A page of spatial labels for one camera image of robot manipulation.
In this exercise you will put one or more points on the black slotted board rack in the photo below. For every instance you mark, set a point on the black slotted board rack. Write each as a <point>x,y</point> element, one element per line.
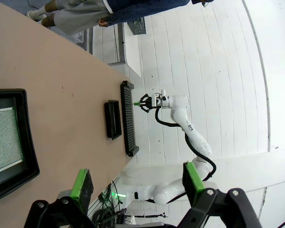
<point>128,118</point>

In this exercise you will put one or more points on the black ESD tray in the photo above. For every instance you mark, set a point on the black ESD tray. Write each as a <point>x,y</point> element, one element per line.
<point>26,147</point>
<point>112,121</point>

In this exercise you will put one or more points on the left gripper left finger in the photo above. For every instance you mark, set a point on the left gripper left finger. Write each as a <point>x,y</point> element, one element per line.
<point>83,190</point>

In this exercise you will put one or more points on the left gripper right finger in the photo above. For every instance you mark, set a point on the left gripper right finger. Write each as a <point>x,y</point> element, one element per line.
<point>192,183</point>

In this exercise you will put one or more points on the thin black camera stand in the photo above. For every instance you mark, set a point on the thin black camera stand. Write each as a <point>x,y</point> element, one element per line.
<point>152,216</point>

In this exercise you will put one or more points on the white side table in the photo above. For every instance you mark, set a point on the white side table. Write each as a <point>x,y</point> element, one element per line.
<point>133,59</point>

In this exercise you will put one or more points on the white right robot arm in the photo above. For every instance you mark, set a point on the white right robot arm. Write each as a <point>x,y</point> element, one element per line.
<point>194,140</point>

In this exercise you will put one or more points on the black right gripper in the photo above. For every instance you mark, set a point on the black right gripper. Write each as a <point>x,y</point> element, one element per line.
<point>154,104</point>

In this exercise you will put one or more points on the person in blue jacket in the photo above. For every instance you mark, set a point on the person in blue jacket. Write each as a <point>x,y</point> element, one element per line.
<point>85,16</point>

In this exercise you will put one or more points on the person's right hand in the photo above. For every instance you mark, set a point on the person's right hand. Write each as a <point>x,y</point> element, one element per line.
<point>103,23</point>

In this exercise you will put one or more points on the grey plastic mesh basket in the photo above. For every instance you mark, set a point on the grey plastic mesh basket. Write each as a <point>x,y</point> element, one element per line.
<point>137,26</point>

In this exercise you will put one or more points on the person's right forearm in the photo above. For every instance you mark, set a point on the person's right forearm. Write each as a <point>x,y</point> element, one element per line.
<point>126,16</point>

